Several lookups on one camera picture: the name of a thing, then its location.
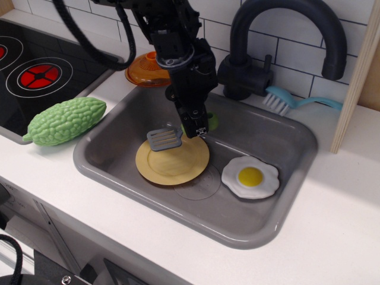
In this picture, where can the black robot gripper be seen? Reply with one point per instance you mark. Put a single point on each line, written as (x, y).
(192, 68)

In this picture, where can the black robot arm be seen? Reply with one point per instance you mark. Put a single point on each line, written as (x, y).
(172, 28)

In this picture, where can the blue dish brush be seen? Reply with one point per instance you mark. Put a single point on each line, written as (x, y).
(280, 101)

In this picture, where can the black toy stove top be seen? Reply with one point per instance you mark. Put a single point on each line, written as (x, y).
(39, 70)

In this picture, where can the light wooden side panel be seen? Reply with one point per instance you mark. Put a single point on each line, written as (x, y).
(360, 73)

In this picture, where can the yellow round plate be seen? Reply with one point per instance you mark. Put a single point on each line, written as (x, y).
(174, 166)

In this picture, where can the green toy bitter gourd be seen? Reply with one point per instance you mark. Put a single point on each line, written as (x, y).
(65, 121)

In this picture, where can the grey spatula with green handle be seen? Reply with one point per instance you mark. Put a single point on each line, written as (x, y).
(171, 137)

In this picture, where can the grey sink basin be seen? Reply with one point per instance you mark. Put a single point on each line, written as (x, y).
(107, 155)

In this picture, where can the black curved faucet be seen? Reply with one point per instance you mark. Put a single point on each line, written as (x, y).
(290, 44)

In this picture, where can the toy fried egg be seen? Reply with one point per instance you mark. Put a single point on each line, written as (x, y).
(250, 178)

